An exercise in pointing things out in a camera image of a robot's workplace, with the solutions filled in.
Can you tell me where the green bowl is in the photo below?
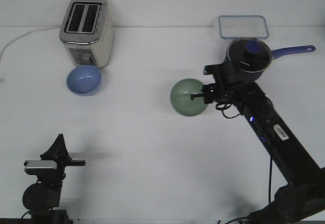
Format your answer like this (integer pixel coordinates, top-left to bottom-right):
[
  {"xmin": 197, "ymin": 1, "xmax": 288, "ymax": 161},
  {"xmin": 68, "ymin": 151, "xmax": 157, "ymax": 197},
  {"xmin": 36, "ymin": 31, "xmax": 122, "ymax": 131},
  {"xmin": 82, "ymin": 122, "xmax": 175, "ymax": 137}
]
[{"xmin": 170, "ymin": 78, "xmax": 208, "ymax": 116}]

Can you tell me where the clear container blue rim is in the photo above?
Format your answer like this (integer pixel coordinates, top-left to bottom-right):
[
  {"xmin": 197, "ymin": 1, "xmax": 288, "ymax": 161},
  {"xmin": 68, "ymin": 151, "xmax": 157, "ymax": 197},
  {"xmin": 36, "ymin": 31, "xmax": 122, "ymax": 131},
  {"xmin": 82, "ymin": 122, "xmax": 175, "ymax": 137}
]
[{"xmin": 218, "ymin": 15, "xmax": 269, "ymax": 39}]

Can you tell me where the white toaster power cable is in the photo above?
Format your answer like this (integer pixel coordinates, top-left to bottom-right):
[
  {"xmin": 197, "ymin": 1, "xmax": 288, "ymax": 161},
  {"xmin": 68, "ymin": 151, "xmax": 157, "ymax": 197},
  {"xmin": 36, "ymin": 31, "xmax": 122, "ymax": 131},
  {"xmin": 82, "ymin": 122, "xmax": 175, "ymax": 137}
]
[{"xmin": 0, "ymin": 26, "xmax": 63, "ymax": 83}]

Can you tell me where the blue bowl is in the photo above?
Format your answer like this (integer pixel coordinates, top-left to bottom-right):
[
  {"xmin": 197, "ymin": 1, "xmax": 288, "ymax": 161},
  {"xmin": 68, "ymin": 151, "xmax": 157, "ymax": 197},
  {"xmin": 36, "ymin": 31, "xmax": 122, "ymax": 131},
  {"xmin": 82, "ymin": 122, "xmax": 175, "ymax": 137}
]
[{"xmin": 66, "ymin": 65, "xmax": 102, "ymax": 96}]

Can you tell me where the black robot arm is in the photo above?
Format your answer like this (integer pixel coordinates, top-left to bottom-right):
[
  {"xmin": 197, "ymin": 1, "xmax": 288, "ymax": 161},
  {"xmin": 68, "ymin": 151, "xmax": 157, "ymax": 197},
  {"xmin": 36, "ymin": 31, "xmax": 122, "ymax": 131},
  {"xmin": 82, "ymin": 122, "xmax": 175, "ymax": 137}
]
[
  {"xmin": 191, "ymin": 61, "xmax": 324, "ymax": 223},
  {"xmin": 22, "ymin": 134, "xmax": 86, "ymax": 223}
]

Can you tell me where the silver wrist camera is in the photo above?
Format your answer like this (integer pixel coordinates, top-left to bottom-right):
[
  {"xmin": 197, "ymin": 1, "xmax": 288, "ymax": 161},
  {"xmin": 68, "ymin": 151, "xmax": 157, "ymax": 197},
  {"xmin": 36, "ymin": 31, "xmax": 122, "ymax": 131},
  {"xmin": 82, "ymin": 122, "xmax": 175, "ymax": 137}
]
[{"xmin": 24, "ymin": 160, "xmax": 57, "ymax": 175}]

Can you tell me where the blue saucepan with handle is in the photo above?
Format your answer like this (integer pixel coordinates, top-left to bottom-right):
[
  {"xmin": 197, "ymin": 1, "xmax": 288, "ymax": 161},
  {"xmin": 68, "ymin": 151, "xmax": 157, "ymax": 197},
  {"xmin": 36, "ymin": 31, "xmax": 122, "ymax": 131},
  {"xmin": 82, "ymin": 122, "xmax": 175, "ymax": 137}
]
[{"xmin": 224, "ymin": 45, "xmax": 316, "ymax": 81}]

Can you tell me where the glass pot lid blue knob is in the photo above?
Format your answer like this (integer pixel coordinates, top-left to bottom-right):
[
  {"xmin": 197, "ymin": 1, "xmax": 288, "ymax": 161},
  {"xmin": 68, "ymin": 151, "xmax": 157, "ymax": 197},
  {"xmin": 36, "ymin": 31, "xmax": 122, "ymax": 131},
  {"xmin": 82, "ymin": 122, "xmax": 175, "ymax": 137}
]
[{"xmin": 226, "ymin": 38, "xmax": 273, "ymax": 73}]

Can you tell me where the cream and chrome toaster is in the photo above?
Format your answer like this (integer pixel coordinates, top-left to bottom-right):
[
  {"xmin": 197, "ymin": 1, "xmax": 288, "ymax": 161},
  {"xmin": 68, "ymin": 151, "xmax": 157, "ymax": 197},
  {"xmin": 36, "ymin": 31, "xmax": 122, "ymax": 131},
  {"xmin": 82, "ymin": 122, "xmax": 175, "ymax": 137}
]
[{"xmin": 59, "ymin": 0, "xmax": 114, "ymax": 69}]

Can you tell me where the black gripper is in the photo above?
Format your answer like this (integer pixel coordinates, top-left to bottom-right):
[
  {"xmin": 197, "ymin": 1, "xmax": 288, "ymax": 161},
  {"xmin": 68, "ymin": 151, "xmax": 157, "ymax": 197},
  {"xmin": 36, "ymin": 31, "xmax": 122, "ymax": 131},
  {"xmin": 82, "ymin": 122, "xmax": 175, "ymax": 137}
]
[
  {"xmin": 190, "ymin": 60, "xmax": 254, "ymax": 104},
  {"xmin": 32, "ymin": 134, "xmax": 86, "ymax": 181}
]

